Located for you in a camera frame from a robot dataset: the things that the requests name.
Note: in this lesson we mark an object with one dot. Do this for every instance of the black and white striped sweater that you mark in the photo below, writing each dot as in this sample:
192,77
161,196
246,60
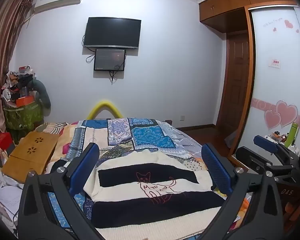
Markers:
152,205

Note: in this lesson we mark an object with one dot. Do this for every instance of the white wall socket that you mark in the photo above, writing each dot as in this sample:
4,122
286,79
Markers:
182,118

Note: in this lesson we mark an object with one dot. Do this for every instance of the brown striped curtain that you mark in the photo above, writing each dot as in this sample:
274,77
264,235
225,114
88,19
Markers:
2,55

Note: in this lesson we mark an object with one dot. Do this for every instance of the blue patchwork bedsheet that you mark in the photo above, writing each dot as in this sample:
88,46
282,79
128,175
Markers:
145,135

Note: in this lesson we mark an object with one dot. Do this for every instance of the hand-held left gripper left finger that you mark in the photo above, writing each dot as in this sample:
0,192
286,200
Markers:
86,167

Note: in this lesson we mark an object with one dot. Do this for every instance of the orange box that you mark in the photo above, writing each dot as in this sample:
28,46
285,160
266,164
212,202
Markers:
25,101

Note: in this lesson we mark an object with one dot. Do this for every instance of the brown wooden door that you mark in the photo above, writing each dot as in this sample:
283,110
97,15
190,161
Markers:
236,80

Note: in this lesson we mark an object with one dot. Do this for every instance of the wall-mounted black television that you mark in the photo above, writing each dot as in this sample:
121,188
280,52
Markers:
112,32

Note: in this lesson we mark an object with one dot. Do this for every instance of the green patterned bag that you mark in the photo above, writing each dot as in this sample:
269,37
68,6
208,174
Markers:
22,117

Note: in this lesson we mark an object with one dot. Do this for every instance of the yellow foam tube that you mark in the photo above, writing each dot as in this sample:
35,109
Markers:
106,103

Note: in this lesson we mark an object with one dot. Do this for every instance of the red box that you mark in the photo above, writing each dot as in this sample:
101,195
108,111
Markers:
2,141

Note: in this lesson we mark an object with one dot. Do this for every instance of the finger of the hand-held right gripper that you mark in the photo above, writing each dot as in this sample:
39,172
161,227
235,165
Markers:
265,143
252,160

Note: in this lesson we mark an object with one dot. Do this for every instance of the green bottle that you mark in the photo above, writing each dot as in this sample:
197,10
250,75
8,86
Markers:
291,135

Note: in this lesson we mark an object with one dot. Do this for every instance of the small white red card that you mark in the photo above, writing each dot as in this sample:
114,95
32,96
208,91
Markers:
275,62

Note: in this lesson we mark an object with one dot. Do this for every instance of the small wall-mounted monitor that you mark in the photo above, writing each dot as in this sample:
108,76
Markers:
108,60

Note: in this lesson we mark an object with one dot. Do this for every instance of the pile of mixed clutter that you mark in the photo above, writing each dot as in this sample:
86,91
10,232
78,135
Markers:
15,85

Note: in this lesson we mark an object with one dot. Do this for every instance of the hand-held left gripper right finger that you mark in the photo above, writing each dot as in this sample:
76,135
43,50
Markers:
216,170

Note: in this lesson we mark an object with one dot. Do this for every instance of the wooden lap desk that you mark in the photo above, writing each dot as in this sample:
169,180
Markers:
27,160

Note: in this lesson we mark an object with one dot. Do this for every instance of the grey checked quilt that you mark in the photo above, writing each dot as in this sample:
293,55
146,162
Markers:
190,142

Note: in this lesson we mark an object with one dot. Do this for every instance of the wooden wardrobe with white doors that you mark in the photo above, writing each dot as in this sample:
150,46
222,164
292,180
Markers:
272,92

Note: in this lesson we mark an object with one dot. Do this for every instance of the pile of white papers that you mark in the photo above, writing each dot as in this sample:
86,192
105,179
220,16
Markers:
5,200

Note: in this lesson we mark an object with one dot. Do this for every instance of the orange yellow fleece blanket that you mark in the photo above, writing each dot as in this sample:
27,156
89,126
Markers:
67,140

